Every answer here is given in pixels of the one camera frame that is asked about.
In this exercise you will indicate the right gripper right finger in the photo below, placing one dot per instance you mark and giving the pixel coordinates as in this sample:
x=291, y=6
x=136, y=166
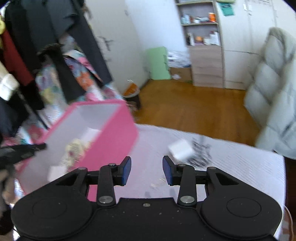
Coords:
x=181, y=175

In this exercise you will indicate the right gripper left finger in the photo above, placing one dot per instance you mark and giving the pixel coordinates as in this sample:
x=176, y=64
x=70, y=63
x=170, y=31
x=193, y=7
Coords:
x=109, y=176

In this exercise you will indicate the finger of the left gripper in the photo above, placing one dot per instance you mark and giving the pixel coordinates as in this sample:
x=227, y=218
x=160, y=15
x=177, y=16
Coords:
x=11, y=155

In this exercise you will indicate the white power adapter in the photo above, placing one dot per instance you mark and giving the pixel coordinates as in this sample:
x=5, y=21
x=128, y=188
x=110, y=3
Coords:
x=181, y=150

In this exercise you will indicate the pink storage box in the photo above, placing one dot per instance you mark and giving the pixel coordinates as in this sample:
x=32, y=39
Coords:
x=107, y=125

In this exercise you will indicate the cream remote control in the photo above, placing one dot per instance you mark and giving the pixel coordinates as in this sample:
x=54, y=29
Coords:
x=74, y=151

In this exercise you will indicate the white table mat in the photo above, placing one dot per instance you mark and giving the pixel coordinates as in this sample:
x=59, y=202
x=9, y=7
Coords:
x=264, y=170

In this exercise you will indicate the white fleece cuff coat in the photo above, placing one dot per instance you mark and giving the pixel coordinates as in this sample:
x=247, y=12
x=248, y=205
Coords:
x=8, y=84

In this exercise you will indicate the floral quilt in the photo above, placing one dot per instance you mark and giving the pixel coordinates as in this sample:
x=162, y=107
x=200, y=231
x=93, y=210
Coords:
x=46, y=89

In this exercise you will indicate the red garment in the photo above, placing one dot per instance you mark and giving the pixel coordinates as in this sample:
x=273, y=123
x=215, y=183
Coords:
x=13, y=62

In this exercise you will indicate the cardboard box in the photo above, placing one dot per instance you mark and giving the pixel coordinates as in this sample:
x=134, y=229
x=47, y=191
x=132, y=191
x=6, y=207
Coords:
x=181, y=74

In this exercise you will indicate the grey puffer jacket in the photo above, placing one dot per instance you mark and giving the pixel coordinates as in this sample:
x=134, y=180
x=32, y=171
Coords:
x=270, y=96

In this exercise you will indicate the black hanging garment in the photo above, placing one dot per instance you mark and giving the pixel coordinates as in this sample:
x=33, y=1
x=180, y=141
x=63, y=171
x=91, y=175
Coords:
x=41, y=30

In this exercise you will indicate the wooden shelf cabinet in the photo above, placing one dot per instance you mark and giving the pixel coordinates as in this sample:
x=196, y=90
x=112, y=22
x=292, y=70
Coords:
x=203, y=42

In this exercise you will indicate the orange bottle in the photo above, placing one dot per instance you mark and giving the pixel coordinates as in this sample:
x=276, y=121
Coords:
x=212, y=17

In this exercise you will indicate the white wardrobe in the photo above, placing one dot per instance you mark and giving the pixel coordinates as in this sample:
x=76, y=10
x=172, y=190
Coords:
x=242, y=37

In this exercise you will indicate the teal hanging pouch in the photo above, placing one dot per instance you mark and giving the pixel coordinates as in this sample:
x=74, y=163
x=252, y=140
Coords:
x=227, y=9

